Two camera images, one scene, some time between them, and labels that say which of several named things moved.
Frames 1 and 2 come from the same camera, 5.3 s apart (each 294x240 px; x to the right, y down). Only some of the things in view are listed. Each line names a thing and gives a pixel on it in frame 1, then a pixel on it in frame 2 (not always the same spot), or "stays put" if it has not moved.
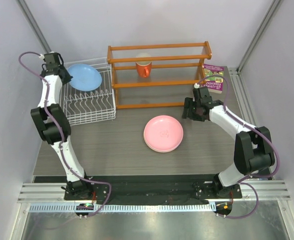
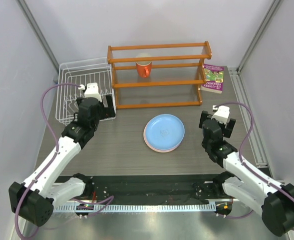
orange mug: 144,69 stays put
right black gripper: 189,103 to 227,131
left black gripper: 69,77 to 109,112
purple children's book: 214,76 stays put
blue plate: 85,77 to 164,132
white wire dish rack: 84,107 stays put
